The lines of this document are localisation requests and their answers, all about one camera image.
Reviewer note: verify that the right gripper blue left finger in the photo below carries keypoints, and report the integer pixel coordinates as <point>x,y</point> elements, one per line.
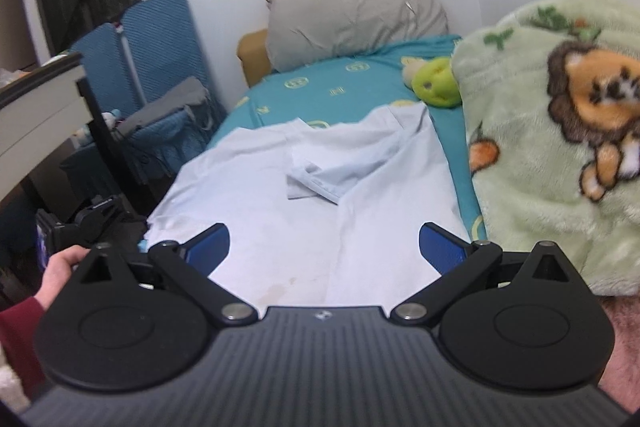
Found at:
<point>207,250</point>

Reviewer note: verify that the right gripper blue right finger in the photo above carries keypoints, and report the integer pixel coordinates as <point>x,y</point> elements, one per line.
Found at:
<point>441,249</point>

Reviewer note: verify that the white t-shirt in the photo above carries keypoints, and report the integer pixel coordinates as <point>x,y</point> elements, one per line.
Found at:
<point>319,217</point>

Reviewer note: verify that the red sleeve left forearm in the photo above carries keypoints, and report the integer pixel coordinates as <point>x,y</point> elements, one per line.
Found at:
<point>18,327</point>

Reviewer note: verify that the person's left hand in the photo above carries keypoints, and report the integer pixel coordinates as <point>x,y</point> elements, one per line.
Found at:
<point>59,270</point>

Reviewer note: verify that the person's right hand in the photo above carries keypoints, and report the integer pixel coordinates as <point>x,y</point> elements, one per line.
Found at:
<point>621,378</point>

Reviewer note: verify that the white dining table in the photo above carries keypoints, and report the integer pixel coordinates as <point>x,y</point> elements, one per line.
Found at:
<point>43,109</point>

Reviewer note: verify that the grey folded cloth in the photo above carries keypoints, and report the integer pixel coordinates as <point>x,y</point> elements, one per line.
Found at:
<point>190,92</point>

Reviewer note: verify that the green plush toy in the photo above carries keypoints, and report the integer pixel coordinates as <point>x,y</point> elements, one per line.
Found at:
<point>431,81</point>

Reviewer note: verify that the near blue covered chair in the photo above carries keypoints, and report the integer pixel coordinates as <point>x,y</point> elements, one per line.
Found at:
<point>165,50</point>

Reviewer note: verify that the brown refrigerator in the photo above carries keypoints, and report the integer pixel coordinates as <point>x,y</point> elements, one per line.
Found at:
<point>17,50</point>

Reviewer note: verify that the green lion fleece blanket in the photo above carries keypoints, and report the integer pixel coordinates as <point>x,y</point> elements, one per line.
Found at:
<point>550,97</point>

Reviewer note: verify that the teal patterned bed sheet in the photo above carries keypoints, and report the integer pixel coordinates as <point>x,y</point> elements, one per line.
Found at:
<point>346,89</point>

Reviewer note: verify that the mustard yellow headboard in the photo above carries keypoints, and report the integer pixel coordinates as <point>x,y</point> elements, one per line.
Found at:
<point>252,54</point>

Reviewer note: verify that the grey pillow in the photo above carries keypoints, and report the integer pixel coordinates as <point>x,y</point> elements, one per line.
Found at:
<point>304,32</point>

